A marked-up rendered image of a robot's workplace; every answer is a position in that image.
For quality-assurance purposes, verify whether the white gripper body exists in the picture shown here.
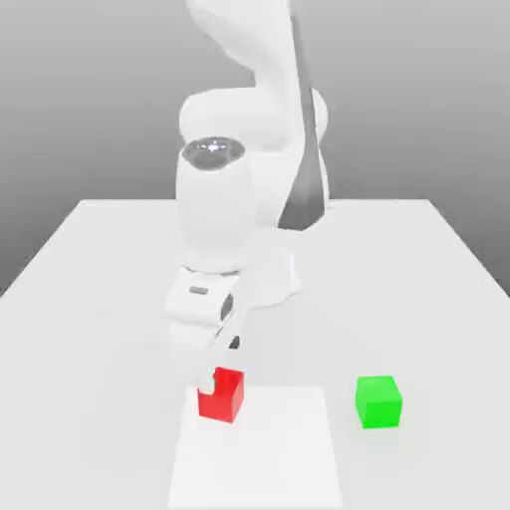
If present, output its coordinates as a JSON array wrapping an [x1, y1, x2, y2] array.
[[166, 312, 246, 375]]

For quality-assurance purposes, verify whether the small red cube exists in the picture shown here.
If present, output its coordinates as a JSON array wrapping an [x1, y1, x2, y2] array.
[[196, 366, 245, 424]]

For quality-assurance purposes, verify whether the small green cube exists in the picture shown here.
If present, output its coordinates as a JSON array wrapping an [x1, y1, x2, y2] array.
[[355, 375, 403, 430]]

